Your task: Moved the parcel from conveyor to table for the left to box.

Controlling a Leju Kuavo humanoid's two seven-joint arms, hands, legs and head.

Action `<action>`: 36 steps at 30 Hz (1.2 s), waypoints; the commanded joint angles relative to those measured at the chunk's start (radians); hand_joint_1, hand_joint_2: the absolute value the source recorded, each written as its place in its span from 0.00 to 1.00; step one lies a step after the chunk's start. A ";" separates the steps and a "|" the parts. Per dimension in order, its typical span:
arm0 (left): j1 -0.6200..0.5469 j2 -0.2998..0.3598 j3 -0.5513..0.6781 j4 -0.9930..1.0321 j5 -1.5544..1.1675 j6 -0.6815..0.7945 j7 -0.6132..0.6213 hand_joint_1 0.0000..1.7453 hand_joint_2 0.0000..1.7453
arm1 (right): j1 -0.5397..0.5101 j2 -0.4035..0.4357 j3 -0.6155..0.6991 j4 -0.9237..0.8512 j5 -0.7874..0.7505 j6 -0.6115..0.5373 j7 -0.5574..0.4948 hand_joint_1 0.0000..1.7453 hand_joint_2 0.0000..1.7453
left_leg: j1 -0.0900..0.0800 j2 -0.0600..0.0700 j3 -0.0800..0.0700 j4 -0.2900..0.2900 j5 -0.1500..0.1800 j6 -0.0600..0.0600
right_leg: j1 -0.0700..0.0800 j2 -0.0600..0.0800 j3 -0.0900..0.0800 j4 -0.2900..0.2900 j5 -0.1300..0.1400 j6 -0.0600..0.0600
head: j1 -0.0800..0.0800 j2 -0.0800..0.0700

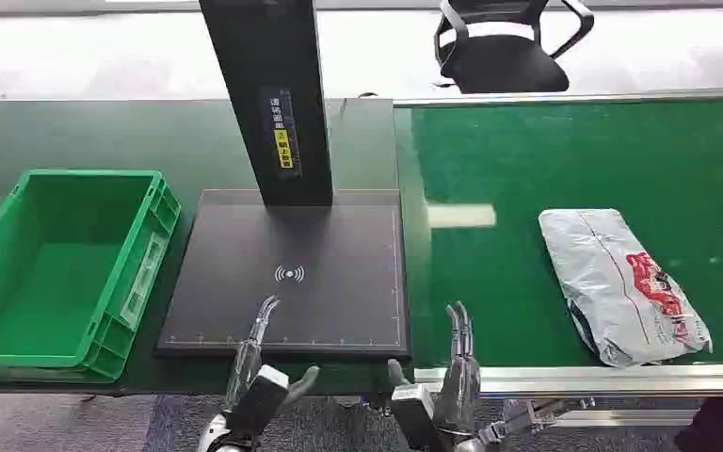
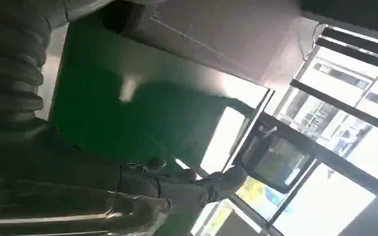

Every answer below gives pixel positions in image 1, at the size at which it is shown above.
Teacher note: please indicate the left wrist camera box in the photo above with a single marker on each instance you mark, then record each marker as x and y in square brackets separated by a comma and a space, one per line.
[258, 399]

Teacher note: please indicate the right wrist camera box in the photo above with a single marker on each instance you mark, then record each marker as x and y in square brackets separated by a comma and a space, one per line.
[417, 415]

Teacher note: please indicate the green plastic crate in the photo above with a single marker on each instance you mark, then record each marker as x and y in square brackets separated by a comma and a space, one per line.
[56, 281]

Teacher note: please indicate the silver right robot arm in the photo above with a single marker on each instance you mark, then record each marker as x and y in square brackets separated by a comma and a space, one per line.
[483, 437]

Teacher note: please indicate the green conveyor belt with frame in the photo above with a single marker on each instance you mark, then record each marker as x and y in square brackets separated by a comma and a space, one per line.
[523, 156]

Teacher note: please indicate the dark object on floor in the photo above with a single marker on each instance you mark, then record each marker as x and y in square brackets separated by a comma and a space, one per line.
[720, 427]

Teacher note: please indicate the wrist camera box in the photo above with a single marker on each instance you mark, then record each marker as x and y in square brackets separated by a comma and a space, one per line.
[417, 415]
[258, 399]

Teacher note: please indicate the grey parcel bag red print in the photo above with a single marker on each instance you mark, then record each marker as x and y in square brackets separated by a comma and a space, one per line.
[611, 281]

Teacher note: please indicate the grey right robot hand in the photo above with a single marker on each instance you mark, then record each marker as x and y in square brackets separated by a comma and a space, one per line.
[460, 387]

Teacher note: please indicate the black office chair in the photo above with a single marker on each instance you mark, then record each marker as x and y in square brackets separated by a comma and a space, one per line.
[505, 65]

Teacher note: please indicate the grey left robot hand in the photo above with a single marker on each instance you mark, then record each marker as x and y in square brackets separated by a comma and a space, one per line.
[246, 365]

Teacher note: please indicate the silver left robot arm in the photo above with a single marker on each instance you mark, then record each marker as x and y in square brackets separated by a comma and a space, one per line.
[215, 437]

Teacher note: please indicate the black scanner stand with base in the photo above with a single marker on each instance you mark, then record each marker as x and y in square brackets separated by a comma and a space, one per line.
[311, 299]

